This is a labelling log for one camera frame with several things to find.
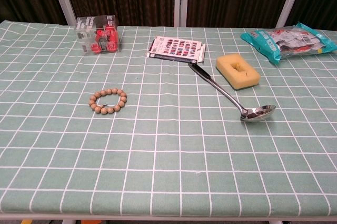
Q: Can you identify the flat printed card box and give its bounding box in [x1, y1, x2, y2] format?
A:
[145, 36, 206, 64]

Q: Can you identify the teal snack bag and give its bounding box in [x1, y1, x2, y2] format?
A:
[240, 21, 337, 65]

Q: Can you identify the steel ladle with black handle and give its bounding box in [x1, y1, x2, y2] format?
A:
[187, 62, 276, 123]

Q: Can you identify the wooden bead bracelet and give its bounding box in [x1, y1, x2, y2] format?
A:
[88, 88, 128, 115]

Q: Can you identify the white table frame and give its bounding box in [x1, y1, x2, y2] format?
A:
[0, 213, 337, 222]

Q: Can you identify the clear box with red toy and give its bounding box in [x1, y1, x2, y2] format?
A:
[75, 14, 121, 56]

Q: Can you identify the green checkered tablecloth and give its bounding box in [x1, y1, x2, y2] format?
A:
[0, 20, 337, 216]

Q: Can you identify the yellow sponge with hole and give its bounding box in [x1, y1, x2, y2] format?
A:
[215, 53, 262, 91]

